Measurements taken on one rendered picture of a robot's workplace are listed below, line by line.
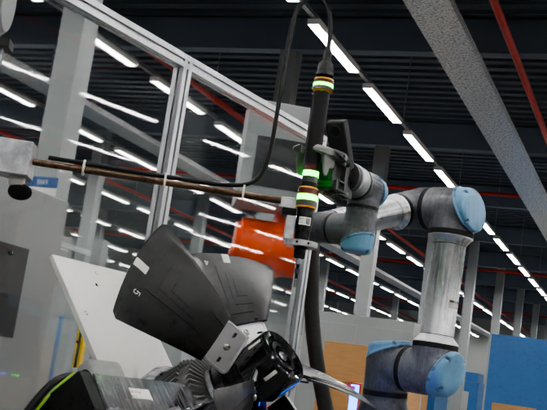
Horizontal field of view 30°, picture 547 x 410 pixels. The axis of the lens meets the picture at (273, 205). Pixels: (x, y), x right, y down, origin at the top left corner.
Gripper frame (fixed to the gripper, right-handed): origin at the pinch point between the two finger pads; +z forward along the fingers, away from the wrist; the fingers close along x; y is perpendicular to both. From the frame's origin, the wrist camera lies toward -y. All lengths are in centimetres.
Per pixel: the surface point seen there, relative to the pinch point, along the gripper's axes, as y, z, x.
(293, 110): -107, -323, 200
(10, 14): -20, 34, 58
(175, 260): 29.5, 26.5, 9.5
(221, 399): 53, 37, -12
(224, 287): 31.3, 0.1, 15.2
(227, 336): 41.9, 14.6, 3.1
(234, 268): 26.5, -5.2, 16.7
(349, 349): 14, -728, 343
